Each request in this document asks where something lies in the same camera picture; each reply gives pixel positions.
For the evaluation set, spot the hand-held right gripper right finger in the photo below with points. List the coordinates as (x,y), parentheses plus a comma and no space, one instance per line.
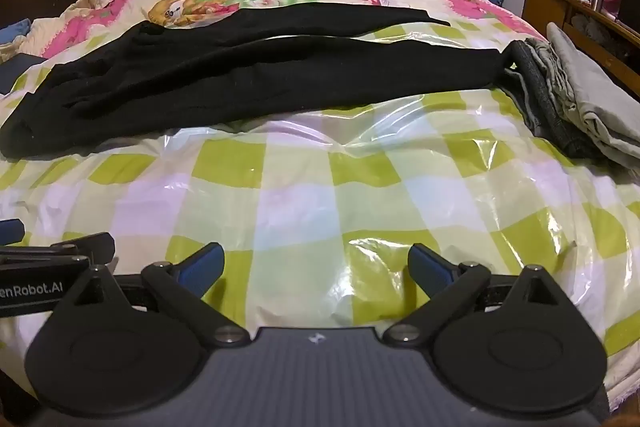
(429,269)

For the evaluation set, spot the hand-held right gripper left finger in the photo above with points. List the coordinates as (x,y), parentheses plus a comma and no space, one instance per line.
(205,269)

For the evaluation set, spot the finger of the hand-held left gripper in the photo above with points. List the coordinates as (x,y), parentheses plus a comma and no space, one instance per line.
(11,232)
(90,244)

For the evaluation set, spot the black pants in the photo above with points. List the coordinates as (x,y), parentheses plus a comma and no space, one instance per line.
(225,57)

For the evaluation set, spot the dark grey folded pants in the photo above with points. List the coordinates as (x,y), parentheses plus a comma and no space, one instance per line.
(540,97)

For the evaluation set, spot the light grey folded pants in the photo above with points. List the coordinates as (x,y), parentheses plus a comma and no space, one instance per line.
(595,97)

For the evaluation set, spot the green checked plastic sheet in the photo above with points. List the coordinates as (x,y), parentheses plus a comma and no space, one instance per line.
(320,187)

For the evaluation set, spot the blue cloth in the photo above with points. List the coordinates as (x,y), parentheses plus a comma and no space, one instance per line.
(15,32)

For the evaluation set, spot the cartoon printed quilt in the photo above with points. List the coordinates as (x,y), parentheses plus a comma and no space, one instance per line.
(210,2)

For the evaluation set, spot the wooden desk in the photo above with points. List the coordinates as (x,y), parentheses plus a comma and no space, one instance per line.
(545,7)

